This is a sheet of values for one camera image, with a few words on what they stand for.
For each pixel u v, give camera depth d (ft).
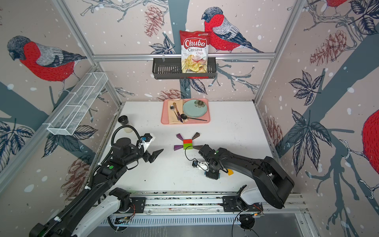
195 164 2.51
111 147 1.89
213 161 2.01
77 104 2.55
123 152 1.93
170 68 3.11
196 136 3.23
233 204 2.39
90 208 1.58
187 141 3.28
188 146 3.12
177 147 3.04
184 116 3.62
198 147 3.12
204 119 3.62
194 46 2.74
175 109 3.82
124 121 3.14
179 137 3.22
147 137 2.10
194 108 3.86
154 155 2.24
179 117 3.65
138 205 2.41
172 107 3.82
